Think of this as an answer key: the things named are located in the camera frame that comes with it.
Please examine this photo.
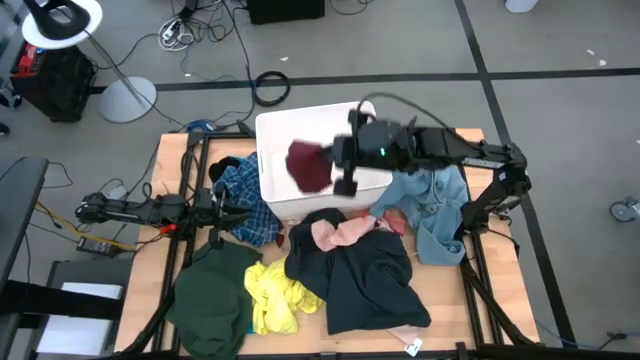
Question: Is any white floor object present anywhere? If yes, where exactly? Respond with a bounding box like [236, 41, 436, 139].
[504, 0, 541, 14]

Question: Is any coiled black cable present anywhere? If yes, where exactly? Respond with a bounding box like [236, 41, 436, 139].
[253, 70, 292, 108]

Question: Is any grey caster wheel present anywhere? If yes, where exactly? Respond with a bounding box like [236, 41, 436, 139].
[609, 195, 640, 223]

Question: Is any white board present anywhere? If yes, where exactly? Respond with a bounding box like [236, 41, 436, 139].
[34, 281, 125, 357]

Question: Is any blue cable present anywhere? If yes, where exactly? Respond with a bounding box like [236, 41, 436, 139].
[185, 118, 217, 134]

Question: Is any yellow cable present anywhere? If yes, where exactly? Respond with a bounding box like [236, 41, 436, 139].
[33, 200, 137, 251]

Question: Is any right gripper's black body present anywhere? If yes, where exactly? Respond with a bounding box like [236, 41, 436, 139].
[330, 117, 417, 174]

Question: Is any black box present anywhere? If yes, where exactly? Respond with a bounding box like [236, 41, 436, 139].
[246, 0, 326, 26]

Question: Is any black floor cable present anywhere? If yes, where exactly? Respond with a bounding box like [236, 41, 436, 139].
[219, 0, 259, 129]

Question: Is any maroon garment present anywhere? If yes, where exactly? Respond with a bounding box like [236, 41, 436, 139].
[285, 140, 335, 195]

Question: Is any white power strip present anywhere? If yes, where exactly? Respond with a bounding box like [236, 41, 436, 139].
[158, 17, 196, 53]

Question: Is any black ribbed knit garment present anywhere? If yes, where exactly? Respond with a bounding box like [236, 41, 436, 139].
[283, 207, 351, 301]

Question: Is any red tool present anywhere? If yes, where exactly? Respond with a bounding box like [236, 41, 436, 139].
[13, 42, 45, 76]

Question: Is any dark navy garment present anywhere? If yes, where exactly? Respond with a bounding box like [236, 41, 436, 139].
[319, 229, 433, 336]

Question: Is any yellow garment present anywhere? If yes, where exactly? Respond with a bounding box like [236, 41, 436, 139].
[243, 255, 326, 337]

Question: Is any black floor plug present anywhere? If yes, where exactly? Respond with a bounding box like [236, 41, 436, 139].
[597, 329, 640, 351]

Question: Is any light pink printed garment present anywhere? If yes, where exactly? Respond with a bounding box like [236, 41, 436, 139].
[387, 323, 424, 351]

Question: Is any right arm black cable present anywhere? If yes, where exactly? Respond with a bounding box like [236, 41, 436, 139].
[356, 91, 454, 132]

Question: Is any black headset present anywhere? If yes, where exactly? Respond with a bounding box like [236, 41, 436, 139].
[22, 0, 92, 42]

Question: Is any dark green garment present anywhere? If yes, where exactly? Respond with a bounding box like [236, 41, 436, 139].
[164, 240, 264, 360]

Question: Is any white round pedestal table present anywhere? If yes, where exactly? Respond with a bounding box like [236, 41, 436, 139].
[20, 0, 158, 124]

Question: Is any black power brick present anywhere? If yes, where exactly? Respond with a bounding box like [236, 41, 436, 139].
[75, 235, 122, 258]

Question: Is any light blue denim jacket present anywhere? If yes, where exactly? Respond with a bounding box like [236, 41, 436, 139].
[369, 164, 471, 267]

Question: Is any small black cloth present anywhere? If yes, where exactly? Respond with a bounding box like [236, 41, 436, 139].
[208, 155, 242, 184]

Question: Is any pale pink garment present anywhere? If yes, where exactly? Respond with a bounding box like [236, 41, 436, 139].
[310, 214, 379, 253]

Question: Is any blue plaid shirt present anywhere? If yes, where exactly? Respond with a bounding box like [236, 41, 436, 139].
[212, 151, 285, 248]

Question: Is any black crate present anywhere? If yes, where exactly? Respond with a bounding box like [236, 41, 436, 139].
[9, 43, 97, 124]

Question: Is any white perforated laundry basket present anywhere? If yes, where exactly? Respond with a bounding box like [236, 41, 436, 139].
[254, 100, 394, 222]

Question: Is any black aluminium table frame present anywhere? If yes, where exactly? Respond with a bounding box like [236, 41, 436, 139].
[114, 127, 546, 360]

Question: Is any black desk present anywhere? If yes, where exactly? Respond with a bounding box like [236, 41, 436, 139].
[0, 156, 50, 296]

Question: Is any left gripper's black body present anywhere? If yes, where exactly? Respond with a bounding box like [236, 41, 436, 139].
[197, 187, 236, 250]

